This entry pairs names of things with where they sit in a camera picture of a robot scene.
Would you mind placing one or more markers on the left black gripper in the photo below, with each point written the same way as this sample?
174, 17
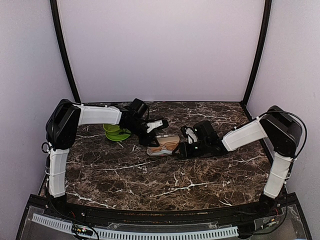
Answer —
146, 141

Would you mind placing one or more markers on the right black frame post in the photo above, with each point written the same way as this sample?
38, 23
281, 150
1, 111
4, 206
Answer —
258, 53

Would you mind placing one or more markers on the black front rail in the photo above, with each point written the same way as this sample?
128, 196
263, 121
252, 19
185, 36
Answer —
240, 214

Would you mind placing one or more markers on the black frame post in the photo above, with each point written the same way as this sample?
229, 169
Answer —
63, 50
258, 53

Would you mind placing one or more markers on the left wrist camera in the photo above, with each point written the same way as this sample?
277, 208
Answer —
156, 125

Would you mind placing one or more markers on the small circuit board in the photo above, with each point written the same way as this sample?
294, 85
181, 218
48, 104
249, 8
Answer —
80, 230

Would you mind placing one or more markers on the plaid sunglasses case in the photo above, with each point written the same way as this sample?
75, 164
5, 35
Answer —
163, 139

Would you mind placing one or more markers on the white slotted cable duct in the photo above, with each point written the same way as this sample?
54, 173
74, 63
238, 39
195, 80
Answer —
117, 231

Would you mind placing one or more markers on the left black frame post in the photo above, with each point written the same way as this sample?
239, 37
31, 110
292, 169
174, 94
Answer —
63, 50

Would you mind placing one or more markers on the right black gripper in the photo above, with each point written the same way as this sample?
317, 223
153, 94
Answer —
184, 151

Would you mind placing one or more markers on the green plastic plate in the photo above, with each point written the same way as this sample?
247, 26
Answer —
117, 136

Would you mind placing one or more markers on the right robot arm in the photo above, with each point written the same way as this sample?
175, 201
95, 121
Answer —
286, 131

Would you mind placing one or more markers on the green plastic bowl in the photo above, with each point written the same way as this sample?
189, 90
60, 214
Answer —
111, 128

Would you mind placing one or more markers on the light blue cleaning cloth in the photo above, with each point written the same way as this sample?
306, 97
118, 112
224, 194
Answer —
162, 152

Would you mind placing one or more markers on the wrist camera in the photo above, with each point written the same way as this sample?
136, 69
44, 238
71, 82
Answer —
156, 125
190, 134

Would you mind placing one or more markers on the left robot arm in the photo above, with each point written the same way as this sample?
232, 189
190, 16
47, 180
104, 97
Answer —
62, 126

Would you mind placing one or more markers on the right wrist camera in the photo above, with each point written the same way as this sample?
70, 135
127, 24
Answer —
190, 134

